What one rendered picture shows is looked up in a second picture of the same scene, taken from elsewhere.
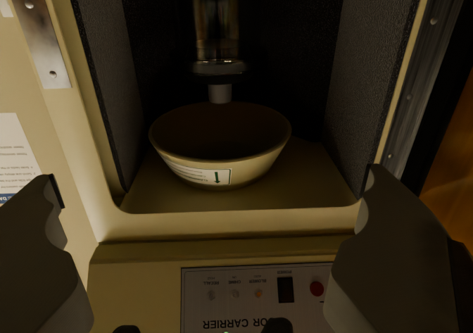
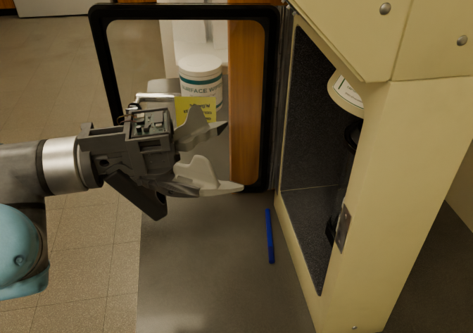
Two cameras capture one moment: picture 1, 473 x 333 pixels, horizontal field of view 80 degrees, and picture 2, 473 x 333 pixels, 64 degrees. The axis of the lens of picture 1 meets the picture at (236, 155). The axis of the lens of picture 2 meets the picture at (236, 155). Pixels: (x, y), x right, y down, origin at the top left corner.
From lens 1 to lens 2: 0.58 m
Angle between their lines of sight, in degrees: 101
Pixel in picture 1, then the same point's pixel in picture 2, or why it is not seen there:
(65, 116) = (352, 196)
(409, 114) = (285, 77)
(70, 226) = not seen: outside the picture
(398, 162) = (287, 48)
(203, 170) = (342, 95)
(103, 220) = (374, 106)
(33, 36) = (343, 234)
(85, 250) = not seen: outside the picture
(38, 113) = not seen: outside the picture
